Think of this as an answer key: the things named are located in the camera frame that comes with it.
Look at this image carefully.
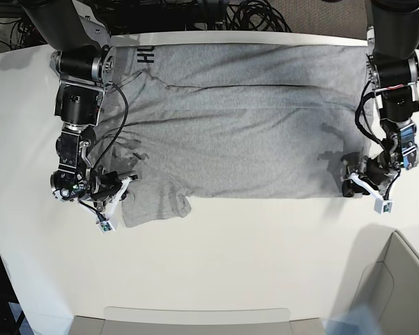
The grey bin at right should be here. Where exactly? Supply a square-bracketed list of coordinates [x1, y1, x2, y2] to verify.
[348, 231, 419, 334]

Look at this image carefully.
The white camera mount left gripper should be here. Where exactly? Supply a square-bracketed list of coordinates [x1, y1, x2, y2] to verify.
[348, 172, 393, 214]

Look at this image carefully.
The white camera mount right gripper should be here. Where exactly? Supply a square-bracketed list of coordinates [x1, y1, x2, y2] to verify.
[94, 179, 133, 233]

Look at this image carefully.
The grey tray at bottom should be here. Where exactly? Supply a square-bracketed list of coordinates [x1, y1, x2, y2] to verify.
[68, 306, 325, 334]

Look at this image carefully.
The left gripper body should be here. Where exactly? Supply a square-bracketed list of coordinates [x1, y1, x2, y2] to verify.
[358, 157, 401, 195]

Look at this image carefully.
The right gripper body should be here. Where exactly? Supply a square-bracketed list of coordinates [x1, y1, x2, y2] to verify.
[80, 172, 123, 209]

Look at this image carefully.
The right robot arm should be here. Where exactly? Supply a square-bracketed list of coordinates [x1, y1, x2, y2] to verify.
[21, 1, 125, 214]

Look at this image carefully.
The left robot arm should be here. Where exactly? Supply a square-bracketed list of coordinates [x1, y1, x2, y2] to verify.
[342, 1, 419, 201]

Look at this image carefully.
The white camera mount gripper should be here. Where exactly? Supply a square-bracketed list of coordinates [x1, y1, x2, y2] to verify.
[94, 179, 133, 233]
[348, 172, 393, 214]

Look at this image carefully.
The grey T-shirt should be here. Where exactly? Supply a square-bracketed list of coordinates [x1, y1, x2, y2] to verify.
[91, 44, 369, 228]

